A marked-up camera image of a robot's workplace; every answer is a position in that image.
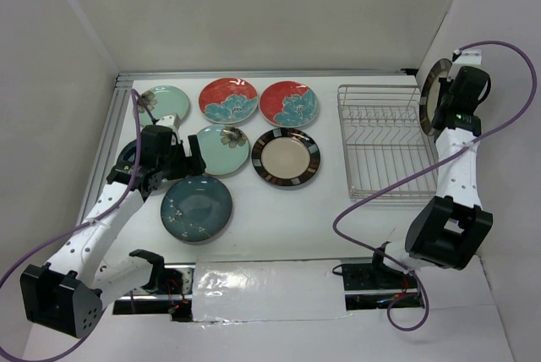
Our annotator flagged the brown rim plate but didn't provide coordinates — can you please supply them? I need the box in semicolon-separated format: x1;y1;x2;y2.
250;127;321;189
418;58;451;136

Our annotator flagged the dark blue plate front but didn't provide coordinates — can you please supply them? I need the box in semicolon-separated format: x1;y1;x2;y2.
160;175;233;245

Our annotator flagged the dark blue plate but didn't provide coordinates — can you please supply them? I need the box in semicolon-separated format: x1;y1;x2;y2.
160;175;233;245
114;140;137;168

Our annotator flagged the red floral plate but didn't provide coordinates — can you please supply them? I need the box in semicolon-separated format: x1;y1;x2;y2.
198;78;259;124
259;80;320;128

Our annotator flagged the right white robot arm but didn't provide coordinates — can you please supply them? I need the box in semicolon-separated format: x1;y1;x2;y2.
369;59;493;288

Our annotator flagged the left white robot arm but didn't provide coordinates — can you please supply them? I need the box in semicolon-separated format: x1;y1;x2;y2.
19;125;205;338

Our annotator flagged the mint plate centre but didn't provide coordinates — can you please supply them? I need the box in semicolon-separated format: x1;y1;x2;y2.
197;124;250;176

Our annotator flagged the mint plate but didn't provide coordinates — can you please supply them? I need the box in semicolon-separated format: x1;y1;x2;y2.
197;124;250;176
137;85;189;126

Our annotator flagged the mint plate back left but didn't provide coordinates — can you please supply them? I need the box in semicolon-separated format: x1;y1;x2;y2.
137;85;189;126

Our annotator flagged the white taped cover panel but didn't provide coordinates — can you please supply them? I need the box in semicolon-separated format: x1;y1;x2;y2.
192;260;347;323

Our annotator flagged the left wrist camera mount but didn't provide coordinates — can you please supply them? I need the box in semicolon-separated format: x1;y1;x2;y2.
156;113;181;144

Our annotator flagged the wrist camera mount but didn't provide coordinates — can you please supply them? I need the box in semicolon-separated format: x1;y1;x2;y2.
156;113;181;144
451;48;483;71

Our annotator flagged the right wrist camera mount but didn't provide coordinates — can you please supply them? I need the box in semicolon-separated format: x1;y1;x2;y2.
451;48;483;71

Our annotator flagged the wire dish rack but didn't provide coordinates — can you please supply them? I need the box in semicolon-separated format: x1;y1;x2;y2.
337;85;437;201

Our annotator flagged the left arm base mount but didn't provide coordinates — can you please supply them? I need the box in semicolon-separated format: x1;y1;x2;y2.
112;264;195;323

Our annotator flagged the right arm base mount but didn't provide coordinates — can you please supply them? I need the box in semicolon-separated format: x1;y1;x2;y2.
331;261;424;311

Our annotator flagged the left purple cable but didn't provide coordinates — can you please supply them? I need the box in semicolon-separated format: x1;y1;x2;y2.
0;89;160;361

